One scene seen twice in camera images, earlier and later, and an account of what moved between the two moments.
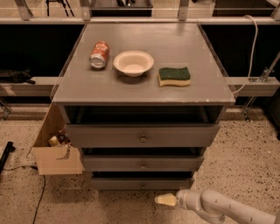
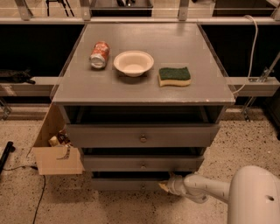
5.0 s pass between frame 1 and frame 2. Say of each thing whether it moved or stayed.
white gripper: moved
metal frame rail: stayed
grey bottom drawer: stayed
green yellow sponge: stayed
